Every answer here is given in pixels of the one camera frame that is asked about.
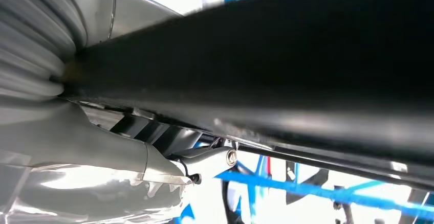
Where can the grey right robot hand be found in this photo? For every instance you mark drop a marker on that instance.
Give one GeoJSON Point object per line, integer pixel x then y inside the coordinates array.
{"type": "Point", "coordinates": [84, 141]}

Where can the blue metal shelf rack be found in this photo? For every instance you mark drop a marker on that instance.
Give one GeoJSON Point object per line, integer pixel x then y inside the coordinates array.
{"type": "Point", "coordinates": [305, 190]}

